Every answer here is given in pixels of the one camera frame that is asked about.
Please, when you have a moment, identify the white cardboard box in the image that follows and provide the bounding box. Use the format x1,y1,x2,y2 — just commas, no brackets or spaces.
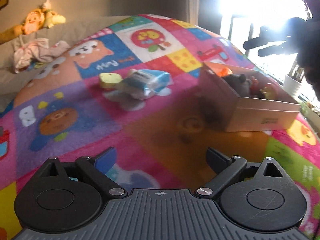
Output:
198,62,300,132

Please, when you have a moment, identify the red figurine toy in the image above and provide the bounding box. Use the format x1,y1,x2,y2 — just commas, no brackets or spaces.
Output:
249,76,262,98

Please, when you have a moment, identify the blue tissue pack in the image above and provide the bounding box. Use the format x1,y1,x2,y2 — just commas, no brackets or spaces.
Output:
116,69,171,100

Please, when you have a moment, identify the pink crumpled cloth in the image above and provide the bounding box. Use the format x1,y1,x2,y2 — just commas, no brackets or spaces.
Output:
13,38,71,73

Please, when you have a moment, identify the black plush toy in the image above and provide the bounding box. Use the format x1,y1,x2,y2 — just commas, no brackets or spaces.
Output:
222,74,252,97

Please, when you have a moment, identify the beige curtain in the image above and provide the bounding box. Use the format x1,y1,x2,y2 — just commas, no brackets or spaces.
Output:
186,0,203,26

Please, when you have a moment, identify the colourful cartoon play mat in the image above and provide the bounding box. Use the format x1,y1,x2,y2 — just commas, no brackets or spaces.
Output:
1,14,319,239

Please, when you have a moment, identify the orange duck plush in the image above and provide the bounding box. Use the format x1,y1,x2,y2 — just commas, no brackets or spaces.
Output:
22,9,44,35

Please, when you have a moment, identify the white plant pot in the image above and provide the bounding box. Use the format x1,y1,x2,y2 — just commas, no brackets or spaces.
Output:
283,75,302,97

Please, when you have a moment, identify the yellow small plush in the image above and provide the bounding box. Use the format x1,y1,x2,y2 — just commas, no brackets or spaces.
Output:
41,0,66,28

